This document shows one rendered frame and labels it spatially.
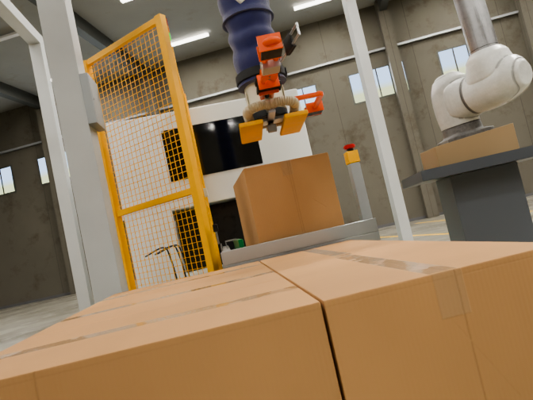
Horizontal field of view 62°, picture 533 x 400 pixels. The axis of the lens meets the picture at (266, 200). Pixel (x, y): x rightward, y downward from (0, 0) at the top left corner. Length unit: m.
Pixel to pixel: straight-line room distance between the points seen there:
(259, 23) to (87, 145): 1.26
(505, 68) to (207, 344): 1.46
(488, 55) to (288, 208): 0.98
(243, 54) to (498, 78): 1.01
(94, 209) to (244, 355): 2.11
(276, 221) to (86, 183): 1.22
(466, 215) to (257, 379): 1.34
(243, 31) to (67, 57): 1.25
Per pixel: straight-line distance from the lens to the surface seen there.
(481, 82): 1.85
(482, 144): 1.90
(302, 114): 1.86
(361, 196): 2.61
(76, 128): 2.80
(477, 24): 1.91
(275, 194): 1.99
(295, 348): 0.69
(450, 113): 1.95
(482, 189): 1.89
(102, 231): 2.69
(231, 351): 0.68
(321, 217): 2.02
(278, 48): 1.44
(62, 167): 5.08
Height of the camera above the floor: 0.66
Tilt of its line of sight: 4 degrees up
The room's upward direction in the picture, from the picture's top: 13 degrees counter-clockwise
